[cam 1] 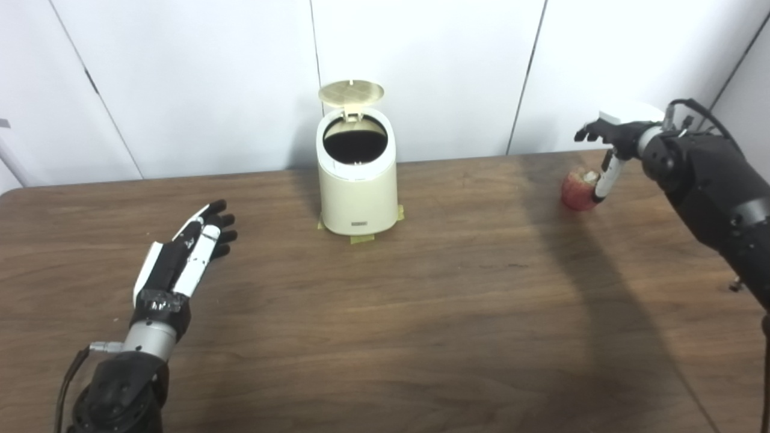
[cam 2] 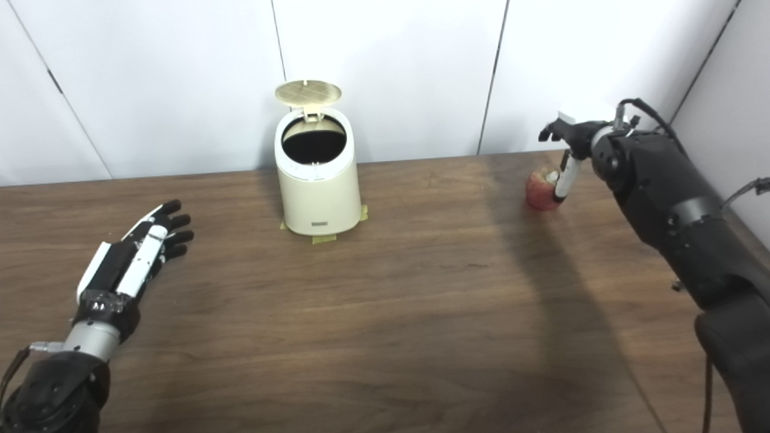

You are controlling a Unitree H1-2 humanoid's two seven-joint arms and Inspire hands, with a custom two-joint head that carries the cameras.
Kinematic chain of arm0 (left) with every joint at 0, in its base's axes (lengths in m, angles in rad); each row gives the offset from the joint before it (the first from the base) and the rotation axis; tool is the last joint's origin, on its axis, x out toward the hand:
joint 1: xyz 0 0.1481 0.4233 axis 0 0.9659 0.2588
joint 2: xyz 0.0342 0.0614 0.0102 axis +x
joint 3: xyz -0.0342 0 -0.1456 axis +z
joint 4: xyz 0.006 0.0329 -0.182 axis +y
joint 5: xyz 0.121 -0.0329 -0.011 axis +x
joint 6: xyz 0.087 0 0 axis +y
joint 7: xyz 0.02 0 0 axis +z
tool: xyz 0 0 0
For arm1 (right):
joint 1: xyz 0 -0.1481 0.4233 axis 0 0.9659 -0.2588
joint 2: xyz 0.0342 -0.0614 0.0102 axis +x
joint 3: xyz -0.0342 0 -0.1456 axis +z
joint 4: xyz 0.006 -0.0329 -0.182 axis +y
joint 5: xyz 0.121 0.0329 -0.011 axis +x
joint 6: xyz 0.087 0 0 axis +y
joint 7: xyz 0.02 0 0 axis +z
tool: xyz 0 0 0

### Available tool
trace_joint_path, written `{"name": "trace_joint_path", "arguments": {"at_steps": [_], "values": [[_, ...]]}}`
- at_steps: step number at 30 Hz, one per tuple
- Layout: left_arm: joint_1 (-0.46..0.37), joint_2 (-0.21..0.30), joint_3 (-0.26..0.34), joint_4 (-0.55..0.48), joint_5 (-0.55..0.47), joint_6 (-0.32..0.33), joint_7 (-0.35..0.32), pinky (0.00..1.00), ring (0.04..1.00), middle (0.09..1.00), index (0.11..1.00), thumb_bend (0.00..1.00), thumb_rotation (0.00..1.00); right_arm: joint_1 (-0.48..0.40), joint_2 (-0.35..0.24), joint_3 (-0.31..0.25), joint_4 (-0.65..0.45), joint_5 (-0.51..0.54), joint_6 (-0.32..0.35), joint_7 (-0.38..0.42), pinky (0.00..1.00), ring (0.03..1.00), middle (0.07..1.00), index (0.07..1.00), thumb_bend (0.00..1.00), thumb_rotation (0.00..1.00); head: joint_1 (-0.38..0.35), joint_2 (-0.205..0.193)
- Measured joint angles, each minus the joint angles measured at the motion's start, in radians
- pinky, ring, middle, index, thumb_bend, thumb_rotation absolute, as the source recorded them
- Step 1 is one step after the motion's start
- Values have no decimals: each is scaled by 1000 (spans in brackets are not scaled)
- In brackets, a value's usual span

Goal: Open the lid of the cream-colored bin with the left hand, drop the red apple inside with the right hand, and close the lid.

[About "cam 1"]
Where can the cream round bin lid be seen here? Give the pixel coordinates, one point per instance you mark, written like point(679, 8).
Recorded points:
point(352, 92)

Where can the cream-colored bin body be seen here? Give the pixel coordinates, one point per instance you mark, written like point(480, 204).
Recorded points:
point(358, 198)

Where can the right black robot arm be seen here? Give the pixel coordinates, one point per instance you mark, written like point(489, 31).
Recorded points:
point(710, 186)

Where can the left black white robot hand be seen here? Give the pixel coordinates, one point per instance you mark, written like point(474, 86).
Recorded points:
point(168, 270)

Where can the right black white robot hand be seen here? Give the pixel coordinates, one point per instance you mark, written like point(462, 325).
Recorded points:
point(625, 129)

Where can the red apple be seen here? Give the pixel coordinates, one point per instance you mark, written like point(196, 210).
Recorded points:
point(576, 192)

